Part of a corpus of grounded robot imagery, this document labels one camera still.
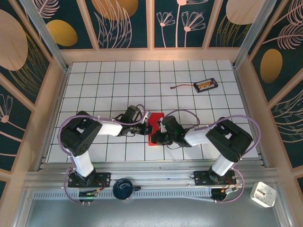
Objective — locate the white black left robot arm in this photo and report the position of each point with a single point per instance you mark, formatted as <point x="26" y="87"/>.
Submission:
<point x="80" y="134"/>

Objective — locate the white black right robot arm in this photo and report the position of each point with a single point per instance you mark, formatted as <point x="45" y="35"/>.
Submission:
<point x="229" y="142"/>

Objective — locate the white square alarm clock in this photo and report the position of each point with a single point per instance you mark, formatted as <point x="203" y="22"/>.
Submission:
<point x="263" y="194"/>

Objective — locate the dark blue mug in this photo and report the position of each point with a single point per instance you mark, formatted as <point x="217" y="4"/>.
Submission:
<point x="122" y="189"/>

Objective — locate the black battery holder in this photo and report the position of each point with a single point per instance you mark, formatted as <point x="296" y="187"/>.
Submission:
<point x="205" y="85"/>

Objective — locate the black controller board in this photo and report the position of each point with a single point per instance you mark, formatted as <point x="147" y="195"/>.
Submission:
<point x="227" y="191"/>
<point x="87" y="194"/>

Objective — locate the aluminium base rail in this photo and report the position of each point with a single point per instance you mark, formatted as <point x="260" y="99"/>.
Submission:
<point x="154" y="176"/>

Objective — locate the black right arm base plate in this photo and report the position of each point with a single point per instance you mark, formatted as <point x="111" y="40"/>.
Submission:
<point x="200" y="176"/>

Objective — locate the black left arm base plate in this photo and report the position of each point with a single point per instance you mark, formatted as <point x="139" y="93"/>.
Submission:
<point x="105" y="177"/>

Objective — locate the aluminium side rail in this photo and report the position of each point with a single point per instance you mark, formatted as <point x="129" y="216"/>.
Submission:
<point x="61" y="94"/>
<point x="243" y="94"/>

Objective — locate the aluminium corner post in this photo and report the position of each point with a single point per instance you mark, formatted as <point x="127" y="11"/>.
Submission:
<point x="47" y="37"/>
<point x="251" y="30"/>

